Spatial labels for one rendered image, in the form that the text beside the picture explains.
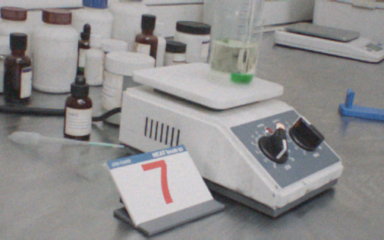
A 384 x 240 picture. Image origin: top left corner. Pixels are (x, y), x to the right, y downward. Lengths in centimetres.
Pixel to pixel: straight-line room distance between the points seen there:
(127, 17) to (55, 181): 51
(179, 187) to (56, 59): 35
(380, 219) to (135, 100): 26
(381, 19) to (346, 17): 9
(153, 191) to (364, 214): 20
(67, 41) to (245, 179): 37
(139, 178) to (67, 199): 6
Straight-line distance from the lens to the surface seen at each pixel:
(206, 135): 54
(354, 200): 60
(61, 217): 48
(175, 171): 52
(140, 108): 59
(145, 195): 49
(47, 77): 81
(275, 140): 53
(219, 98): 54
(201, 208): 51
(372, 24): 168
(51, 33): 80
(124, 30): 101
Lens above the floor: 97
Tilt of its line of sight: 17 degrees down
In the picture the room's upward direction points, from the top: 7 degrees clockwise
